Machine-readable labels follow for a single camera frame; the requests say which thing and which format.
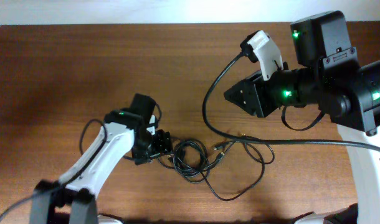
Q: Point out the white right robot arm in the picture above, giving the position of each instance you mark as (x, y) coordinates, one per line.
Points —
(331, 77)

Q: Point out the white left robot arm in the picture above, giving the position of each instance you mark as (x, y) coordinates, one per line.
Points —
(72, 198)

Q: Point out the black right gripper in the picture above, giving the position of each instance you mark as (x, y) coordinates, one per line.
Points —
(256, 95)

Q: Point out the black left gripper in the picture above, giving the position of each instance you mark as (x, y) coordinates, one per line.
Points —
(162, 146)

